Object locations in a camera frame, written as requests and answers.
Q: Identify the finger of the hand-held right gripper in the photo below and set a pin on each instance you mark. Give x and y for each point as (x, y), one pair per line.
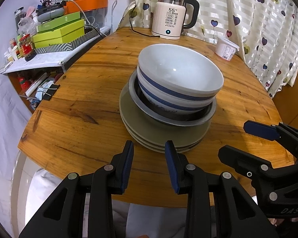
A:
(238, 160)
(260, 130)

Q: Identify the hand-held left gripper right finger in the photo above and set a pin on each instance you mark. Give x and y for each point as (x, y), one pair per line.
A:
(172, 168)

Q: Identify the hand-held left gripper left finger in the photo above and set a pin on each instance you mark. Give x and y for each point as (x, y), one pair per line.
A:
(128, 168)

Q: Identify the beige plate with blue motif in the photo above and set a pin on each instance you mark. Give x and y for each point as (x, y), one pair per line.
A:
(144, 131)
(149, 149)
(139, 141)

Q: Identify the stainless steel bowl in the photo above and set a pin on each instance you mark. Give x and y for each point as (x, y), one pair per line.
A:
(178, 123)

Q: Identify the white bowl with blue stripe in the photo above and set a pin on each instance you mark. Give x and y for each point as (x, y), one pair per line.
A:
(178, 69)
(164, 101)

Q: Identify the person's right hand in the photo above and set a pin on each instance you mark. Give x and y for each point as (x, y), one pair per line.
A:
(273, 222)

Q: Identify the brown wooden panel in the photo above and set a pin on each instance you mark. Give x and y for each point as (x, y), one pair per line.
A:
(295, 104)

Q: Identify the person's grey clothing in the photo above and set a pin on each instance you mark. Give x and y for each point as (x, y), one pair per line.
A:
(151, 223)

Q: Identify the white plastic tub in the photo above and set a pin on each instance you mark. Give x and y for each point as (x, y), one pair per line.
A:
(226, 50)

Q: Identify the heart patterned curtain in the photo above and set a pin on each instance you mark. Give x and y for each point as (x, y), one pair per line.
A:
(250, 10)

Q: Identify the white rolled paper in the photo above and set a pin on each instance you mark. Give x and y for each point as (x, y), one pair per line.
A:
(36, 84)

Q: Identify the red toy figure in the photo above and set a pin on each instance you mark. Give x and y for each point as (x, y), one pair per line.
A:
(22, 83)

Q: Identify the white shelf board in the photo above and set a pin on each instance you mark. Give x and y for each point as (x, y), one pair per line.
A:
(34, 63)

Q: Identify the zigzag patterned box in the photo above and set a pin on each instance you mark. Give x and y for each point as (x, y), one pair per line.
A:
(54, 48)

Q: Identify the cream electric kettle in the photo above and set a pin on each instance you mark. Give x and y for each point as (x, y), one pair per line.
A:
(167, 19)

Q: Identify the lime green box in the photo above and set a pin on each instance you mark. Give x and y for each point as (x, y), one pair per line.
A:
(62, 33)

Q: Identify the red figurine can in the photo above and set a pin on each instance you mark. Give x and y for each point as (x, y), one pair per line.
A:
(27, 47)

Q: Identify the small white bottles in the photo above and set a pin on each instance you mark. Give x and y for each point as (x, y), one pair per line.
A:
(13, 52)

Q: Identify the clear box with orange lid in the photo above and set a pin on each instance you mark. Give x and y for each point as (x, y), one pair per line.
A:
(89, 3)

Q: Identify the grey handheld device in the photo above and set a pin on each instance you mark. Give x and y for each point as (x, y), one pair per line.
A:
(49, 13)

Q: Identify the clear plastic bag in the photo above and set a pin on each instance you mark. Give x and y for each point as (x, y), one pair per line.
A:
(26, 26)

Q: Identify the dark glass jar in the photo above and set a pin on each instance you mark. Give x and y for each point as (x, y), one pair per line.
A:
(19, 16)

